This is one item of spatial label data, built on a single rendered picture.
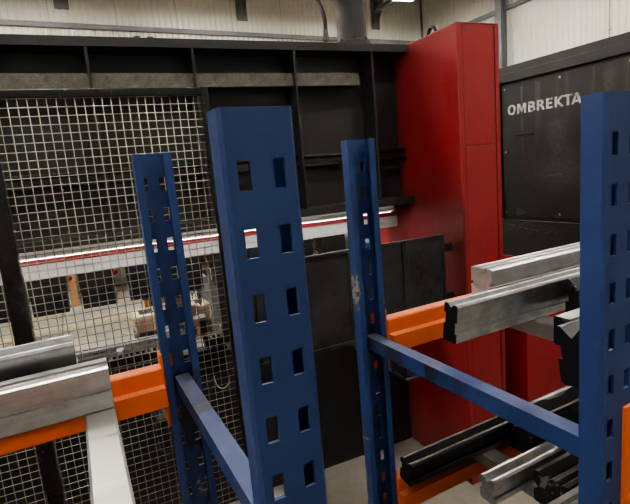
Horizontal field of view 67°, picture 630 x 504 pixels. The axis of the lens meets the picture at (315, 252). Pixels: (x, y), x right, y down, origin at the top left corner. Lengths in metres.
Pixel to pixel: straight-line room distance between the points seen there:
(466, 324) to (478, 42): 1.84
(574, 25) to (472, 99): 7.09
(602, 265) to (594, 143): 0.12
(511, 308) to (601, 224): 0.39
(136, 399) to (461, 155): 1.88
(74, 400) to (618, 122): 0.72
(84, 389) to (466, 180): 1.99
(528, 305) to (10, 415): 0.81
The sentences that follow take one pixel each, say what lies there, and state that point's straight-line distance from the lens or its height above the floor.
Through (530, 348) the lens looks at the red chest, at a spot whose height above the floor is 0.66.
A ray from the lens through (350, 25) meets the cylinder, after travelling 2.65.
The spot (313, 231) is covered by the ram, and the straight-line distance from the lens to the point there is 2.58.
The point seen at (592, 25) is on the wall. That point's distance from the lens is 9.29.
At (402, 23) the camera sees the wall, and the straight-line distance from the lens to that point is 11.81.
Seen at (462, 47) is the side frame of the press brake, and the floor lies 2.19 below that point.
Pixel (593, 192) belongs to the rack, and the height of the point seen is 1.66.
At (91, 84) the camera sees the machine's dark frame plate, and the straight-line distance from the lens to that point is 2.22.
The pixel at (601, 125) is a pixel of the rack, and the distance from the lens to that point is 0.54.
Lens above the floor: 1.70
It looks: 10 degrees down
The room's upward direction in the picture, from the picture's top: 5 degrees counter-clockwise
